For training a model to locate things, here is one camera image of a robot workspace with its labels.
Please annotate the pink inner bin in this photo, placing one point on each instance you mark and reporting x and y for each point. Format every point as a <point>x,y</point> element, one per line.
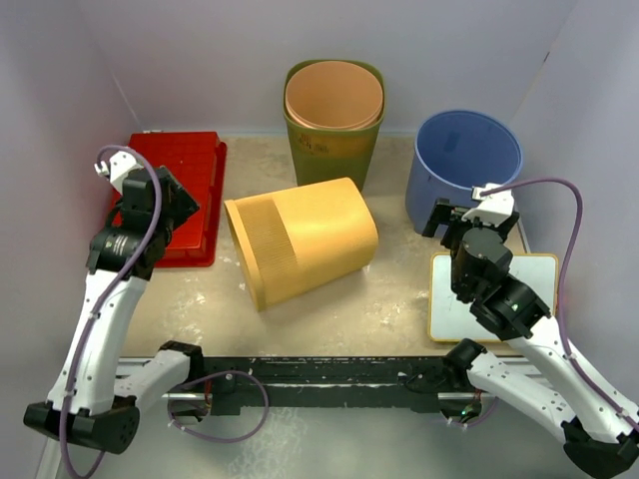
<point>334,95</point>

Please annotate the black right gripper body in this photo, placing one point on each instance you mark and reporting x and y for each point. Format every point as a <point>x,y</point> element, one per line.
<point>456,284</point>

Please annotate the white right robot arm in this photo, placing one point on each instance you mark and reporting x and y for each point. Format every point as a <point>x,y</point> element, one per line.
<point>595,424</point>

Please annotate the yellow ribbed waste basket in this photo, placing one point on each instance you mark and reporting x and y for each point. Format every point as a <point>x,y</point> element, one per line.
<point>292,241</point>

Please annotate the small whiteboard with orange frame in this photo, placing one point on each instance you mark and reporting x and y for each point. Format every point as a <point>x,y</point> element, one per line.
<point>450,320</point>

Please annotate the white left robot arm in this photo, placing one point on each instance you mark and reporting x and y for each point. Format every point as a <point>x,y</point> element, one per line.
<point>89,405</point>

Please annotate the red plastic tray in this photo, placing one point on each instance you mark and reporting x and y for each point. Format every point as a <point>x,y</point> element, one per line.
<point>198,161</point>

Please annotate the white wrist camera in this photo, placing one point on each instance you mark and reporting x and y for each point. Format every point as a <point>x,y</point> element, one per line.
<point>117,169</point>
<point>491,199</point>

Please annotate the olive green ribbed bin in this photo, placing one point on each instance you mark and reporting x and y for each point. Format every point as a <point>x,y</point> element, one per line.
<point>321,155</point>

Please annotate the blue plastic bucket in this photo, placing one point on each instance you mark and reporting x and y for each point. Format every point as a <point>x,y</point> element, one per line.
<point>453,152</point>

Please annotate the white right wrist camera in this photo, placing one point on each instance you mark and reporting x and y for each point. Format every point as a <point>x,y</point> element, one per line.
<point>491,199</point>

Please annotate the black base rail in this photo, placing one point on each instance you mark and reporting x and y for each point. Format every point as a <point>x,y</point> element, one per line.
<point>416,383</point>

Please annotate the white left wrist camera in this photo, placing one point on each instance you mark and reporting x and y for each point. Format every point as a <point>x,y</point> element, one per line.
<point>117,169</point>

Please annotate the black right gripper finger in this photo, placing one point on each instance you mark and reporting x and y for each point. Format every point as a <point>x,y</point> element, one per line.
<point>440,215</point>
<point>453,235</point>

